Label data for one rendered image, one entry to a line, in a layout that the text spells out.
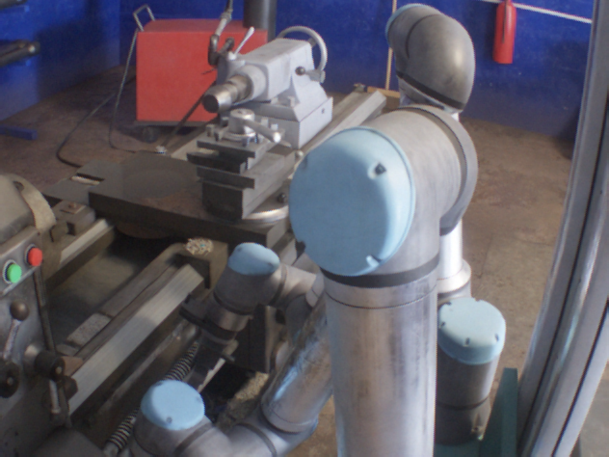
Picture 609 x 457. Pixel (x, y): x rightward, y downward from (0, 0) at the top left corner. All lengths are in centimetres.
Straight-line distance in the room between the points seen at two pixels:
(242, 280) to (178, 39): 340
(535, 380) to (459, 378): 17
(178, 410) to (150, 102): 390
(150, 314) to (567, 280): 93
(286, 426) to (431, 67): 61
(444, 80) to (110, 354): 88
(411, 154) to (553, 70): 504
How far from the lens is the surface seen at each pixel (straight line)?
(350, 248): 63
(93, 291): 198
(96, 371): 151
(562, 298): 126
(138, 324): 163
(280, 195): 191
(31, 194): 144
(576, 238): 120
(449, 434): 152
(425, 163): 65
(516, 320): 330
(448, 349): 141
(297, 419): 107
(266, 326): 189
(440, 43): 120
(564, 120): 575
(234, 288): 142
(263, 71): 241
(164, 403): 107
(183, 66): 473
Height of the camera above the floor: 178
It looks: 27 degrees down
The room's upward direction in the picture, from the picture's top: 3 degrees clockwise
